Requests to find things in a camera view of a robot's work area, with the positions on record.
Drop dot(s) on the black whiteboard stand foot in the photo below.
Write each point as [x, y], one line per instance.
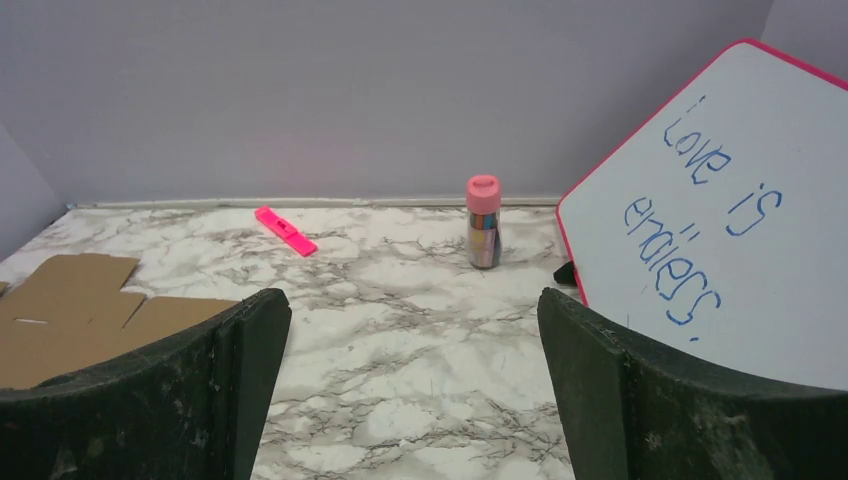
[566, 275]

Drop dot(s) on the brown cardboard box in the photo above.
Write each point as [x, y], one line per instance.
[72, 313]

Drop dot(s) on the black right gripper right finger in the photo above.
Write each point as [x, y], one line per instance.
[635, 408]

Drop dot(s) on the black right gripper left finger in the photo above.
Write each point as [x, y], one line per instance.
[189, 406]

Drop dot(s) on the pink-capped pen jar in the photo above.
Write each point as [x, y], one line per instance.
[483, 204]

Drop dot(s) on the pink highlighter marker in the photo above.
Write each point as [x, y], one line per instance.
[286, 231]

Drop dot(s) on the pink-framed whiteboard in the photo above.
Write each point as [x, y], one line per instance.
[719, 227]

